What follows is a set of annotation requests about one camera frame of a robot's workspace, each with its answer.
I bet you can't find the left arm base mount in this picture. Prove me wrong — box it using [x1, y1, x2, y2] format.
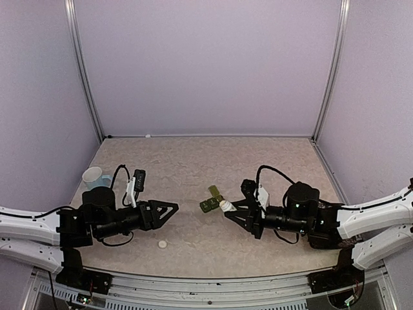
[55, 268, 113, 295]

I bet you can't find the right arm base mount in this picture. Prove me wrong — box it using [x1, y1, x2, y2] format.
[307, 265, 365, 294]

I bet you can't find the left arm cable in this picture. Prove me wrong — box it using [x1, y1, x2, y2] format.
[0, 163, 135, 248]

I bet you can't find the left aluminium frame post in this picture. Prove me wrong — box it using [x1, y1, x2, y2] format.
[64, 0, 105, 143]

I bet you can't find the green weekly pill organizer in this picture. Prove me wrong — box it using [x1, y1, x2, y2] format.
[199, 185, 223, 213]

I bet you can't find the front aluminium rail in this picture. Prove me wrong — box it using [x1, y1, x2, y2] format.
[30, 273, 388, 310]

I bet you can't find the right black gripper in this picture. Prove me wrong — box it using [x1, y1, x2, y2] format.
[225, 199, 308, 240]

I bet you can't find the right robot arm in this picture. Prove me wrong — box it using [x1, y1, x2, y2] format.
[219, 180, 412, 287]

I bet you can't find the light blue mug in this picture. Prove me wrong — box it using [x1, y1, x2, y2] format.
[82, 167, 112, 191]

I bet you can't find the aluminium frame post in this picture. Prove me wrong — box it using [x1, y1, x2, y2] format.
[312, 0, 350, 144]
[64, 0, 105, 143]

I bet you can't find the white pill bottle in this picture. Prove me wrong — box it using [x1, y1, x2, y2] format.
[219, 200, 236, 212]

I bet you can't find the right aluminium frame post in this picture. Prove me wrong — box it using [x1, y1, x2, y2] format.
[312, 0, 350, 144]

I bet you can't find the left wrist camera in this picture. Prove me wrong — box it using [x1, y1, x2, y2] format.
[123, 169, 146, 208]

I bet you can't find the black floral square plate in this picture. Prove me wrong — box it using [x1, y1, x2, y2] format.
[337, 236, 363, 249]

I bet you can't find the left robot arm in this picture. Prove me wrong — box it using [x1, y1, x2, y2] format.
[1, 187, 179, 289]

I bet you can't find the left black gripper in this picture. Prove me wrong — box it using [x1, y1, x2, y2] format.
[95, 199, 178, 239]

